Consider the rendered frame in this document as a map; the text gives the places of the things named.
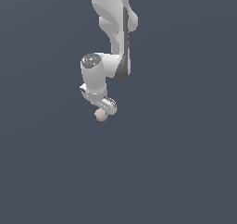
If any small pale pink ball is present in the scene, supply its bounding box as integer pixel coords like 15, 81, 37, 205
94, 107, 108, 122

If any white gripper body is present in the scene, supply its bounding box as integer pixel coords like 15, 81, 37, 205
79, 82, 119, 117

